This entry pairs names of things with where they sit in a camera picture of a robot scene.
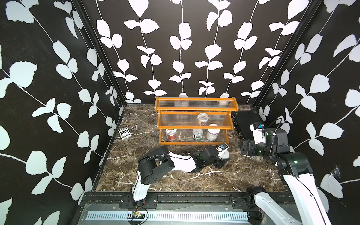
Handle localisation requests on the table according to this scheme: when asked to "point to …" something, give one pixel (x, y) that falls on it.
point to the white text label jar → (212, 134)
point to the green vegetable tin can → (198, 134)
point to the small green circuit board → (137, 215)
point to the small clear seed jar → (202, 118)
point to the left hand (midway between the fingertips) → (225, 152)
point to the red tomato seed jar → (171, 134)
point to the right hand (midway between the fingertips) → (246, 139)
